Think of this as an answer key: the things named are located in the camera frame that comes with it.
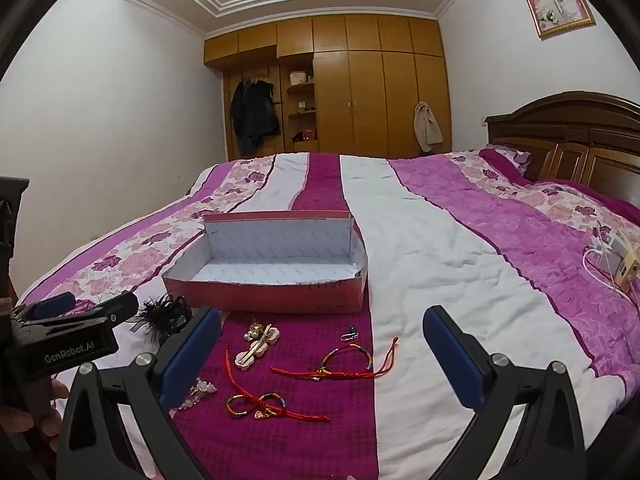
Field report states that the wooden wardrobe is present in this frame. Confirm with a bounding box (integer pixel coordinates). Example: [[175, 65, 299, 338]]
[[203, 14, 453, 161]]

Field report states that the double-loop rainbow bracelet red cord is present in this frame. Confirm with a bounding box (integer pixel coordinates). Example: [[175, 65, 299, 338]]
[[223, 344, 332, 422]]

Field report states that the pearl flower hair clip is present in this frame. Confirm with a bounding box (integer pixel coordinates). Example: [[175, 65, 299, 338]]
[[235, 322, 281, 372]]

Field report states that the dark hanging coat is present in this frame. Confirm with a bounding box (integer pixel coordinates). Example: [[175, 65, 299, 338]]
[[230, 79, 282, 156]]

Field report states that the white cable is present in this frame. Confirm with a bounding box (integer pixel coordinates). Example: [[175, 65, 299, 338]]
[[581, 246, 640, 307]]

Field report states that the black feather hair clip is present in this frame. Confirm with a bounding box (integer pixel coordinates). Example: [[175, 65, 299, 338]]
[[131, 294, 193, 346]]

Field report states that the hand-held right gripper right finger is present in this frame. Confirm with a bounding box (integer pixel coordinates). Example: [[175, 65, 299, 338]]
[[422, 305, 588, 480]]

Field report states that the dark wooden headboard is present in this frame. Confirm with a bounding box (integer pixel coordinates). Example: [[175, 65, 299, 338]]
[[484, 91, 640, 201]]

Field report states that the red cardboard box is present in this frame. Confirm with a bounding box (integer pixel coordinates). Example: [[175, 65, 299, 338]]
[[161, 210, 369, 315]]

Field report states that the person's left hand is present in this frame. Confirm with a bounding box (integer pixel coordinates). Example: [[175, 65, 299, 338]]
[[0, 377, 71, 442]]

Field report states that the dark wooden furniture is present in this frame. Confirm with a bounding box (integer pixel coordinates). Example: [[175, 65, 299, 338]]
[[0, 175, 32, 311]]

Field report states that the purple floral pillow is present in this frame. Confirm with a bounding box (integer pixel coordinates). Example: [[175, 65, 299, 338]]
[[480, 144, 533, 178]]

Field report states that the white power adapter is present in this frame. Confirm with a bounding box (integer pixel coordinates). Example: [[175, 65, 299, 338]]
[[590, 230, 626, 273]]

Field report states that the red gold tassel ornament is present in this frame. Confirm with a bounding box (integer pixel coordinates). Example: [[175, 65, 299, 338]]
[[270, 336, 400, 382]]

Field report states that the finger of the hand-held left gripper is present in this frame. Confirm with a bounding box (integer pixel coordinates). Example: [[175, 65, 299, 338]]
[[75, 291, 140, 327], [22, 296, 77, 320]]

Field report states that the green bead hairpin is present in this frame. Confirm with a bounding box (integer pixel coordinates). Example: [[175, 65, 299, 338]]
[[172, 377, 218, 413]]

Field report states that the cream power strip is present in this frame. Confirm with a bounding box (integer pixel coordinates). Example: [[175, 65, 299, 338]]
[[614, 247, 640, 288]]

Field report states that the purple floral striped quilt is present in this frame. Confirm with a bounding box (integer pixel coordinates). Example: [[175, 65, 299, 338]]
[[15, 147, 640, 480]]

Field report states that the beige hanging garment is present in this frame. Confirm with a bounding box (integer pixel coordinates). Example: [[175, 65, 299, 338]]
[[413, 101, 444, 153]]

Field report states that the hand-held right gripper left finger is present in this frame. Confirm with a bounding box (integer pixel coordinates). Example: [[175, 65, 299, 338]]
[[55, 306, 223, 480]]

